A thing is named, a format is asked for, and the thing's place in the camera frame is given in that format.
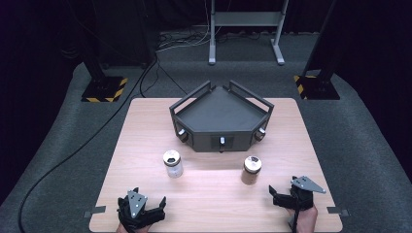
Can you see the grey table corner bracket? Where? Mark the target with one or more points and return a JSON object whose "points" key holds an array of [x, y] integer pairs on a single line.
{"points": [[338, 211], [94, 211]]}

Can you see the clear jar with brown contents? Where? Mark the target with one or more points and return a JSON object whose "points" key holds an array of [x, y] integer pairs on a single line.
{"points": [[251, 171]]}

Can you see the clear jar with white contents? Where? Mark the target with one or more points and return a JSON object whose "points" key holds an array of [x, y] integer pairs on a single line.
{"points": [[173, 165]]}

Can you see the person's left hand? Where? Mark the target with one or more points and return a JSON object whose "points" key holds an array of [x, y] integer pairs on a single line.
{"points": [[129, 229]]}

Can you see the grey metal frame stand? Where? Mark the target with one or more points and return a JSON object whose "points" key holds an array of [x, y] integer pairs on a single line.
{"points": [[246, 19]]}

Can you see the black stand with striped base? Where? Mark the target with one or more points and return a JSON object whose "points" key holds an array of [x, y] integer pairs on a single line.
{"points": [[103, 89], [319, 87]]}

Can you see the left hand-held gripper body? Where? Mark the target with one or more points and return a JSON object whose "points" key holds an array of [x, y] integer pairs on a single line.
{"points": [[139, 213]]}

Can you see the black corner tray with rails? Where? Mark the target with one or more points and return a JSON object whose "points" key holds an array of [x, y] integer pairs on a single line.
{"points": [[220, 119]]}

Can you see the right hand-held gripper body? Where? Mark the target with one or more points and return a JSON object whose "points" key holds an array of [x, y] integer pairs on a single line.
{"points": [[302, 195]]}

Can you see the person's right hand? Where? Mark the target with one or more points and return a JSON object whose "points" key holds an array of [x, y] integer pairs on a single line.
{"points": [[306, 221]]}

